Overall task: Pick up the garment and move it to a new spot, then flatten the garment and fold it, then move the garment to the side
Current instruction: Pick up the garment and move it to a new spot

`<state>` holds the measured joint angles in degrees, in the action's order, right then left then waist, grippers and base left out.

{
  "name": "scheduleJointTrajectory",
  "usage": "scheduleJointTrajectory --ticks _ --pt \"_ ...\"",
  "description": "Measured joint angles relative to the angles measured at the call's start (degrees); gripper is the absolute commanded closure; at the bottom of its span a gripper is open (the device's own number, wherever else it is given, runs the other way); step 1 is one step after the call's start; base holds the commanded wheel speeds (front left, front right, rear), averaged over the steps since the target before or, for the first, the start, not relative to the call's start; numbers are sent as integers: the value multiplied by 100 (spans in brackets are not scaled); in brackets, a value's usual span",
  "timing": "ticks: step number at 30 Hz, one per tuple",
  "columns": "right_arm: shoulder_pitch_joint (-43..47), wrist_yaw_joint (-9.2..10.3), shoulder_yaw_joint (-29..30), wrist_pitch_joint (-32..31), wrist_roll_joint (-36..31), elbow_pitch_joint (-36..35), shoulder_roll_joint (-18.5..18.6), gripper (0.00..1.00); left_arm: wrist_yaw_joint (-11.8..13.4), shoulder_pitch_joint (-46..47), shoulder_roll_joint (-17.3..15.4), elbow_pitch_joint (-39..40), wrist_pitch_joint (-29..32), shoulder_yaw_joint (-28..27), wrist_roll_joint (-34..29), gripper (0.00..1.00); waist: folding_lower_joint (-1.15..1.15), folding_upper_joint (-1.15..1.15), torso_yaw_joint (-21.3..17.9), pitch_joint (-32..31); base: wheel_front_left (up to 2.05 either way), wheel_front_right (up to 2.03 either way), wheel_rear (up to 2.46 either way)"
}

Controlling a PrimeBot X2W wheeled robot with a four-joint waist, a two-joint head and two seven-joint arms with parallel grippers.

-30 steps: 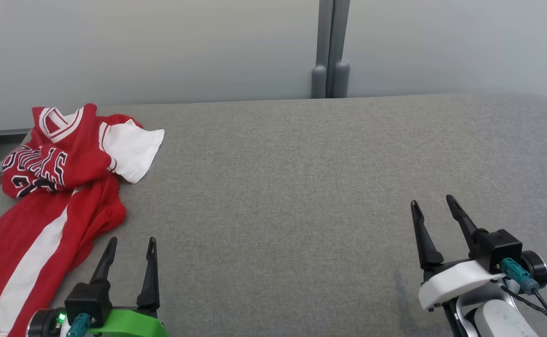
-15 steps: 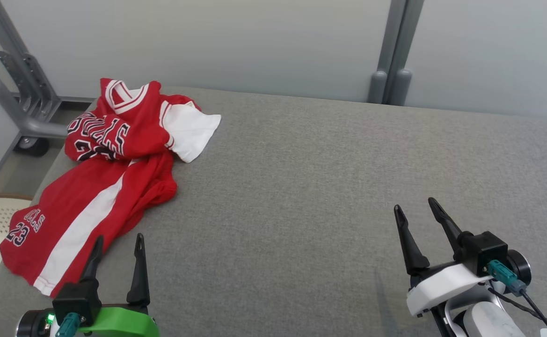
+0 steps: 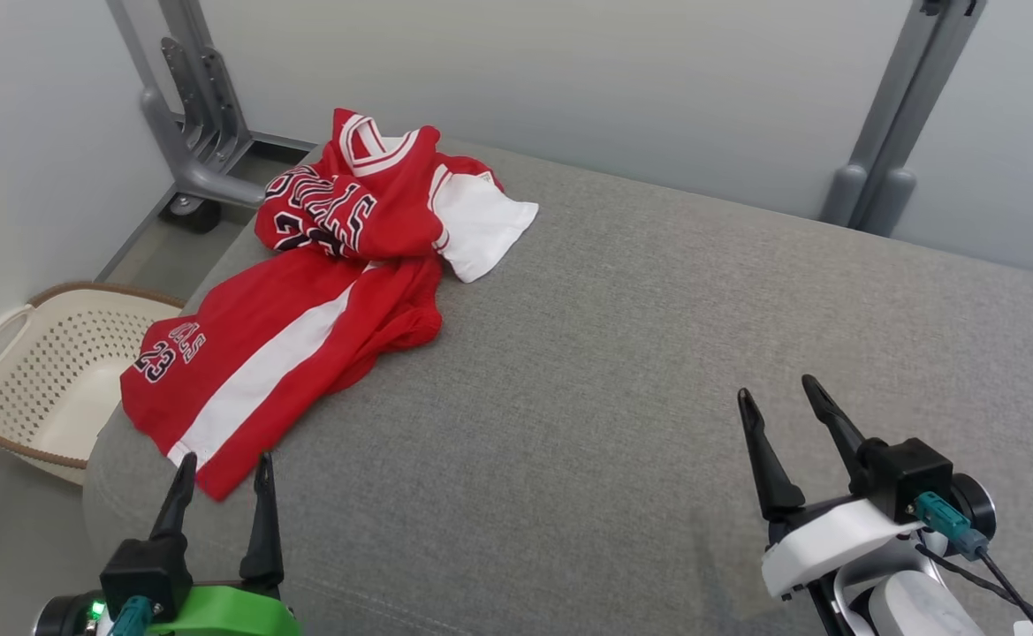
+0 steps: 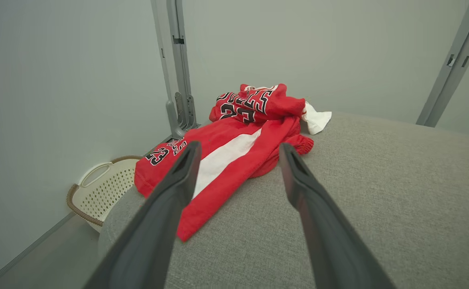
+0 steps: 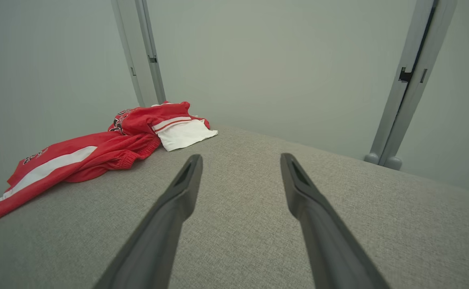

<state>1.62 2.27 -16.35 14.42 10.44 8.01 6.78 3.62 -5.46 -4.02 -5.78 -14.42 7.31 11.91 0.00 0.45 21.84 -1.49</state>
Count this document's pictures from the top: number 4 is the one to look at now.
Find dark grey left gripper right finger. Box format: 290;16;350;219
278;142;396;289

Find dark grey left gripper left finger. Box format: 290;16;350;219
83;140;202;289

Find red shorts with white stripe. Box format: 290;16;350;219
134;116;315;242

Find red jersey with white sleeves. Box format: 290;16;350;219
209;83;332;135

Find grey fabric sofa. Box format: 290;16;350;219
98;112;469;289

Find cream perforated laundry basket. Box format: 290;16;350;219
67;155;143;233

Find grey metal partition post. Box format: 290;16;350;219
150;0;199;140
416;0;469;128

